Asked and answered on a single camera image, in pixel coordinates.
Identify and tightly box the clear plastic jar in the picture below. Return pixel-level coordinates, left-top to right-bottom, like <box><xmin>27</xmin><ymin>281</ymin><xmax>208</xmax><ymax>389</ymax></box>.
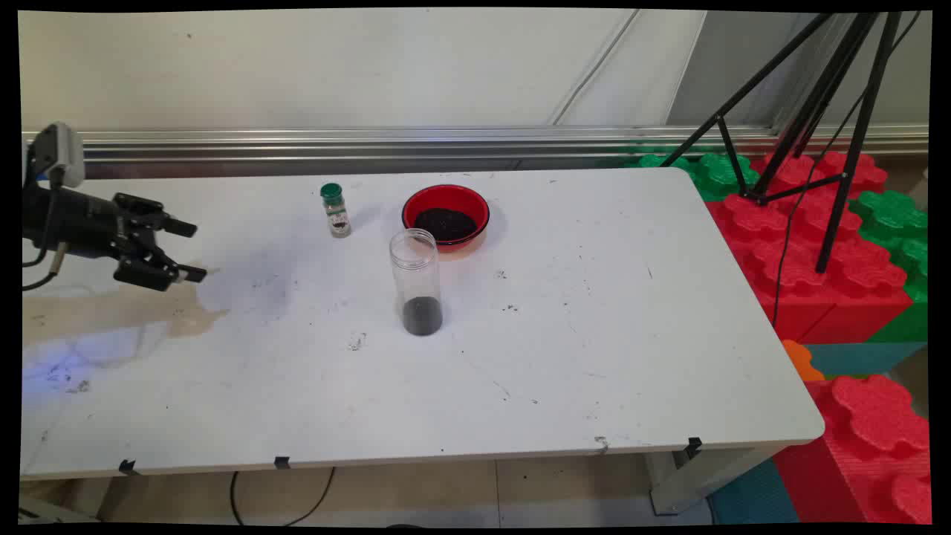
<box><xmin>389</xmin><ymin>228</ymin><xmax>444</xmax><ymax>337</ymax></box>

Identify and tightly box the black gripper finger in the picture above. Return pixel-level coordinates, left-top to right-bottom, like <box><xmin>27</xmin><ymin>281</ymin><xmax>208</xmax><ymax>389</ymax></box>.
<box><xmin>114</xmin><ymin>192</ymin><xmax>198</xmax><ymax>239</ymax></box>
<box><xmin>113</xmin><ymin>249</ymin><xmax>208</xmax><ymax>292</ymax></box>

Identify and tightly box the black seeds heap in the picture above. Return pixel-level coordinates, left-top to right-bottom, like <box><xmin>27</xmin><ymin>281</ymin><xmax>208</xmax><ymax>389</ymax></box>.
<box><xmin>413</xmin><ymin>207</ymin><xmax>478</xmax><ymax>243</ymax></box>

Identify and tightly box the teal foam mat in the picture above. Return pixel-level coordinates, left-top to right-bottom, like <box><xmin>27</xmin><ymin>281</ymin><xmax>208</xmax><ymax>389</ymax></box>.
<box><xmin>706</xmin><ymin>457</ymin><xmax>799</xmax><ymax>525</ymax></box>

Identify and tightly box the black tripod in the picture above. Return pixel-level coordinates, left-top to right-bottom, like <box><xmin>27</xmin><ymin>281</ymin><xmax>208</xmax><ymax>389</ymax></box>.
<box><xmin>660</xmin><ymin>11</ymin><xmax>903</xmax><ymax>274</ymax></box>

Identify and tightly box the orange foam piece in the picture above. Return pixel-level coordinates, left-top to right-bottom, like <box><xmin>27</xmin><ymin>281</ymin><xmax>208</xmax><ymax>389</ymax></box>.
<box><xmin>782</xmin><ymin>340</ymin><xmax>825</xmax><ymax>382</ymax></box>

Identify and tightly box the white metal table leg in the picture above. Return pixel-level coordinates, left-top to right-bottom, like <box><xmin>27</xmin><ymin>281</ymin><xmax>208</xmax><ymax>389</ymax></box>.
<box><xmin>645</xmin><ymin>446</ymin><xmax>777</xmax><ymax>516</ymax></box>

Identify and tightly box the black cable under table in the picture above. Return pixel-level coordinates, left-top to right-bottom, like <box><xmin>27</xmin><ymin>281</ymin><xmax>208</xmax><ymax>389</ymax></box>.
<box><xmin>229</xmin><ymin>467</ymin><xmax>337</xmax><ymax>527</ymax></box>

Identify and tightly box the large red foam block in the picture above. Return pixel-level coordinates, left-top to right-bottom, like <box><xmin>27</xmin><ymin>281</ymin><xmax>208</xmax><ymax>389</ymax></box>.
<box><xmin>706</xmin><ymin>151</ymin><xmax>915</xmax><ymax>344</ymax></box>

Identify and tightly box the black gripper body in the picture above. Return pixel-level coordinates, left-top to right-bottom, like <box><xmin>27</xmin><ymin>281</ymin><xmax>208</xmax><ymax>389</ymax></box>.
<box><xmin>22</xmin><ymin>186</ymin><xmax>153</xmax><ymax>261</ymax></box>

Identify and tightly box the red bowl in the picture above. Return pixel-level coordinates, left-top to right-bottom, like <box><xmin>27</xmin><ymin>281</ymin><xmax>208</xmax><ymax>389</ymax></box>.
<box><xmin>401</xmin><ymin>184</ymin><xmax>491</xmax><ymax>254</ymax></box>

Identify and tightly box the teal foam block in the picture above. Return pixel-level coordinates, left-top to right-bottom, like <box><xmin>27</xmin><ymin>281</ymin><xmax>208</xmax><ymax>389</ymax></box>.
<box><xmin>806</xmin><ymin>342</ymin><xmax>929</xmax><ymax>380</ymax></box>

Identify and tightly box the green capped spice bottle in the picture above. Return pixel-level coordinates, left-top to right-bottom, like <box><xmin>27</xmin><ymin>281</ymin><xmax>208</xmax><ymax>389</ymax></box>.
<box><xmin>319</xmin><ymin>183</ymin><xmax>353</xmax><ymax>239</ymax></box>

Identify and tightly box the green foam block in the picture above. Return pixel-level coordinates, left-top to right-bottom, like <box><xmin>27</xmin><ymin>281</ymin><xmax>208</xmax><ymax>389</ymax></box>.
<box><xmin>849</xmin><ymin>189</ymin><xmax>929</xmax><ymax>343</ymax></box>
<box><xmin>628</xmin><ymin>145</ymin><xmax>760</xmax><ymax>201</ymax></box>

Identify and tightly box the aluminium rail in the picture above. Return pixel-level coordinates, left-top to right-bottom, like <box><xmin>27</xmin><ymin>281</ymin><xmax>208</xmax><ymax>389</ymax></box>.
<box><xmin>22</xmin><ymin>125</ymin><xmax>929</xmax><ymax>179</ymax></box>

